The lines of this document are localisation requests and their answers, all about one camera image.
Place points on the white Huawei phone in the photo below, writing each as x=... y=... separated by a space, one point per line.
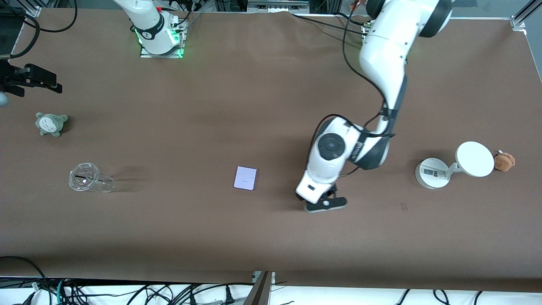
x=245 y=178

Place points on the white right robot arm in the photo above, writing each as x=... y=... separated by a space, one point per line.
x=148 y=25

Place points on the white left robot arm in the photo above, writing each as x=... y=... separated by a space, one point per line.
x=381 y=51

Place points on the grey-green Totoro plush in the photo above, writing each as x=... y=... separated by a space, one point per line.
x=50 y=123

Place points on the aluminium corner profile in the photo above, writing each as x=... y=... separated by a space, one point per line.
x=31 y=8
x=518 y=21

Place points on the black straw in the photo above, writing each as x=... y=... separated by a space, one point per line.
x=82 y=176

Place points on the clear plastic cup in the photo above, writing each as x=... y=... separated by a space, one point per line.
x=99 y=183

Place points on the black power plug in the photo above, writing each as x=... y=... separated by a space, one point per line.
x=229 y=296

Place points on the brown table cover sheet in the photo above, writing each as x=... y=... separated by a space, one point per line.
x=211 y=106

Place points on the white round desk lamp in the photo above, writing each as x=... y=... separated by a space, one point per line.
x=474 y=159

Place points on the brown bear plush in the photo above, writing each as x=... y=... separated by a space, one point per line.
x=504 y=162

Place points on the colourful toy pile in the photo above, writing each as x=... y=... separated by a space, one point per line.
x=358 y=5

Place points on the aluminium frame post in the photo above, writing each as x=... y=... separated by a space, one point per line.
x=260 y=292

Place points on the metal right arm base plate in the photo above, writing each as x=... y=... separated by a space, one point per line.
x=161 y=55

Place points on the grey metal rail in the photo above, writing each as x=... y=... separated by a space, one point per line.
x=277 y=6

